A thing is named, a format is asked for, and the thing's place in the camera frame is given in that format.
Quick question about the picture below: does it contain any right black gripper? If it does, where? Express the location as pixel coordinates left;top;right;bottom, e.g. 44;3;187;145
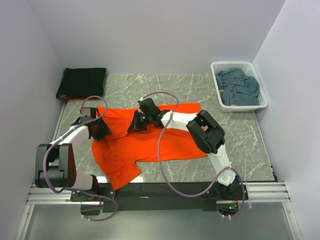
127;110;153;134

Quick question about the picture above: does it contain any orange t shirt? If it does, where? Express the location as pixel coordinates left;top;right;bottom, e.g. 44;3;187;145
91;106;206;190

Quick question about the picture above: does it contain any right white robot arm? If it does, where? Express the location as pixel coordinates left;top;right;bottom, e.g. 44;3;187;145
127;98;246;201

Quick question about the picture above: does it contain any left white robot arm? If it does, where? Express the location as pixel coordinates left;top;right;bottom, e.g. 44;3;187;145
34;107;112;201

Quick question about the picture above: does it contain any folded red t shirt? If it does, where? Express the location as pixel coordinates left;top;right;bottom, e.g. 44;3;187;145
58;97;98;101

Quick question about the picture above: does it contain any folded black t shirt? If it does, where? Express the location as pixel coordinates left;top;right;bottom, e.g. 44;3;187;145
55;67;108;99

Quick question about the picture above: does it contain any black base crossbar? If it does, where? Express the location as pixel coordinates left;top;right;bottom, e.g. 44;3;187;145
70;181;246;216

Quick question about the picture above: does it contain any grey blue t shirt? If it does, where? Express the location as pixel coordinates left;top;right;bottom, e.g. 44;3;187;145
215;68;260;106

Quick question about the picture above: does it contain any white plastic laundry basket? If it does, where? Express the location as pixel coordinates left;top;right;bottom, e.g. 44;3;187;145
210;61;268;112

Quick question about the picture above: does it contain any aluminium frame rail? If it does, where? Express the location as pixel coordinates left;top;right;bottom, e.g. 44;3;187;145
15;182;302;240

